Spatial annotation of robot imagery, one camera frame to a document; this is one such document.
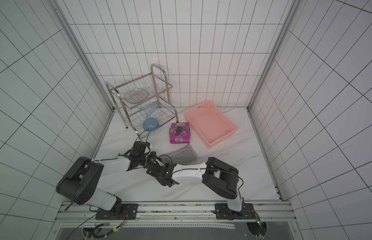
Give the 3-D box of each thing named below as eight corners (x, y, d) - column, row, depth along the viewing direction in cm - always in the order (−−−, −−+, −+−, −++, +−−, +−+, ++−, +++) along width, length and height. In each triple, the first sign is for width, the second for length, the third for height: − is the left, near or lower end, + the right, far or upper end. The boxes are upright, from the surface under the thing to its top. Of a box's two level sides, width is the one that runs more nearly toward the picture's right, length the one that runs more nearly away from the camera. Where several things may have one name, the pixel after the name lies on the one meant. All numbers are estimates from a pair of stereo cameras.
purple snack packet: (169, 144, 100) (168, 140, 95) (170, 126, 110) (170, 122, 105) (190, 144, 100) (190, 140, 96) (189, 126, 110) (190, 122, 105)
